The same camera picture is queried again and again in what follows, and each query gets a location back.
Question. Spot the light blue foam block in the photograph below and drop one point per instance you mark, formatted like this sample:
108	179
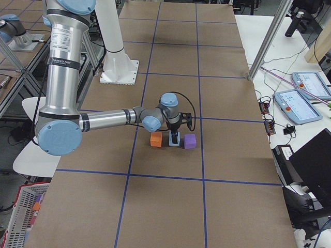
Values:
170	139

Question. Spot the purple foam block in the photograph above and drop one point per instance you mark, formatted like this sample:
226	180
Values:
190	141

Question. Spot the far teach pendant tablet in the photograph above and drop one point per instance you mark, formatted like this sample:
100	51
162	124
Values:
312	83

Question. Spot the orange foam block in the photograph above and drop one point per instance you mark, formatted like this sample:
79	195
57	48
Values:
156	139

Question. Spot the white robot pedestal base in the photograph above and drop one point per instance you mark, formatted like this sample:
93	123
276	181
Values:
118	68

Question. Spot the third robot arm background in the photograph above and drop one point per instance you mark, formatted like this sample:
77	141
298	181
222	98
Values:
13	29

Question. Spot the white plastic basket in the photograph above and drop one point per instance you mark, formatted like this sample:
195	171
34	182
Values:
24	214

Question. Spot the near teach pendant tablet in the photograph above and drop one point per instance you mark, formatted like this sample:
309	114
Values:
297	107

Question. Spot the white plastic chair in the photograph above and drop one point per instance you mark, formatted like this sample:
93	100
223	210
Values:
32	160

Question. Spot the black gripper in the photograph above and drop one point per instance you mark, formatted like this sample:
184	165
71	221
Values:
173	127

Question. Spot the teach pendant tablet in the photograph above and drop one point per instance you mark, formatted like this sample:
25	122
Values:
297	107
312	83

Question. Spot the aluminium frame post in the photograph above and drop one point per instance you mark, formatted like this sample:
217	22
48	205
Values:
271	32

